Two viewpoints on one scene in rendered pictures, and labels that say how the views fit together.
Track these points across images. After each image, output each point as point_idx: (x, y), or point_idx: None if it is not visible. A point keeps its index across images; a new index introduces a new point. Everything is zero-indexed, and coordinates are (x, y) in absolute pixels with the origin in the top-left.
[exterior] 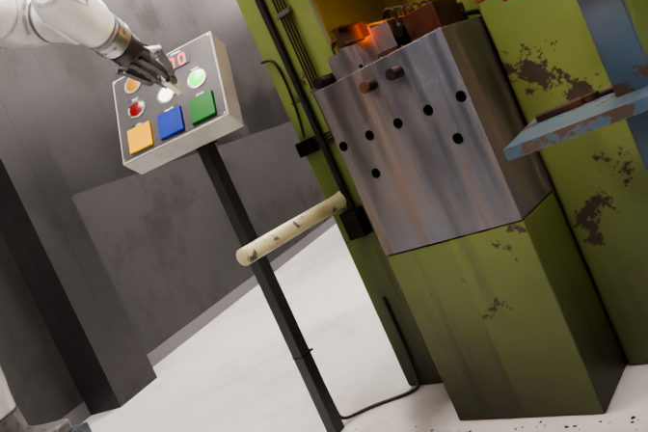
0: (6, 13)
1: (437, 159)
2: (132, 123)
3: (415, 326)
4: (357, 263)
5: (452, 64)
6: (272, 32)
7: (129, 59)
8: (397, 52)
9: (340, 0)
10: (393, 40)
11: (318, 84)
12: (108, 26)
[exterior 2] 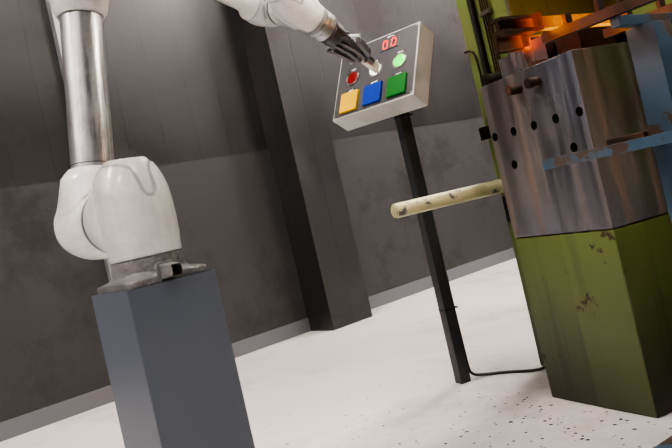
0: (252, 3)
1: None
2: (347, 89)
3: None
4: (514, 244)
5: (576, 82)
6: (474, 27)
7: (333, 43)
8: (539, 65)
9: (540, 5)
10: (546, 53)
11: (484, 80)
12: (317, 18)
